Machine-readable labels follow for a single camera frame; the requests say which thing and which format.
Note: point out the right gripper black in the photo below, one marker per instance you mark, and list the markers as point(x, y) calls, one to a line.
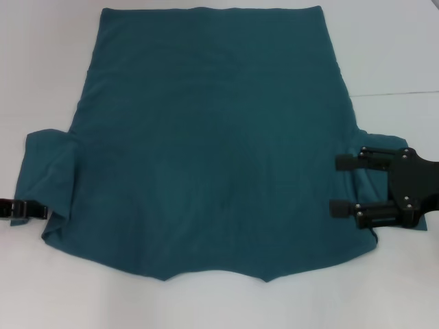
point(411, 185)

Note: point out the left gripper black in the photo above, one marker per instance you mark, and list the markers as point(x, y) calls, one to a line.
point(7, 208)

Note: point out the teal blue t-shirt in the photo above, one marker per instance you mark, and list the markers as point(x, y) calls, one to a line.
point(212, 144)

